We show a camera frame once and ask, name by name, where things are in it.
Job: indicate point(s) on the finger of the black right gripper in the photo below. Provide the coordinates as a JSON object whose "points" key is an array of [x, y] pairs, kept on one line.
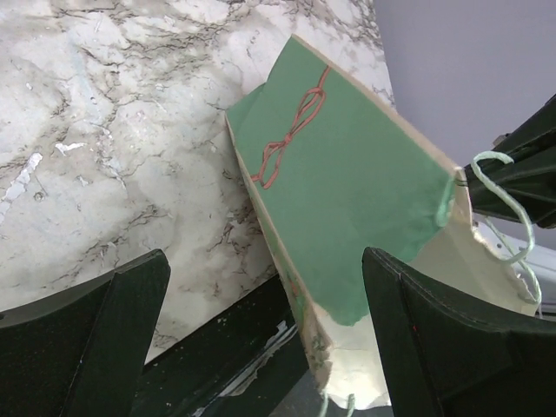
{"points": [[530, 178]]}

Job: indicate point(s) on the printed paper bag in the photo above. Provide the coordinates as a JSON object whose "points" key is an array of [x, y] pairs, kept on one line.
{"points": [[331, 170]]}

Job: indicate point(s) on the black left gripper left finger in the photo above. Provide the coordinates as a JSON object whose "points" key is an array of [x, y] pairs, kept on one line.
{"points": [[81, 351]]}

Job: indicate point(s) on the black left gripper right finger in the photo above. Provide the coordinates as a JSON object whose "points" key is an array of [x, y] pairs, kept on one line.
{"points": [[447, 353]]}

